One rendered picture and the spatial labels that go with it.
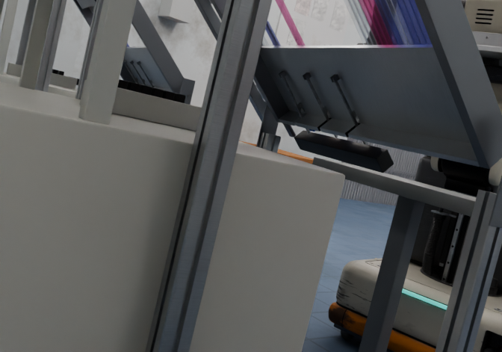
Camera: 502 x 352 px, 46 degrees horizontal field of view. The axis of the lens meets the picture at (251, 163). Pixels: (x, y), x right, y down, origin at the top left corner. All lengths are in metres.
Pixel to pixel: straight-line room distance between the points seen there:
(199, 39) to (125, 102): 4.59
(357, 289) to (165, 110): 1.18
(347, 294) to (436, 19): 1.32
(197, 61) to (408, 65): 4.62
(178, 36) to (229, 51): 4.81
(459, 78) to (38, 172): 0.61
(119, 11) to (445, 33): 0.48
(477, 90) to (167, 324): 0.58
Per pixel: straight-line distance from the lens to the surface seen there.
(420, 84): 1.07
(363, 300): 2.03
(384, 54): 1.10
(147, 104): 1.04
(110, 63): 0.68
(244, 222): 0.76
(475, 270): 1.00
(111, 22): 0.68
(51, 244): 0.69
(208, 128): 0.67
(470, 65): 0.96
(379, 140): 1.20
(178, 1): 5.26
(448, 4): 0.92
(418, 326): 1.96
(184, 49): 5.52
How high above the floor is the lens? 0.66
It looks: 4 degrees down
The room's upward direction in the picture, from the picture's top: 13 degrees clockwise
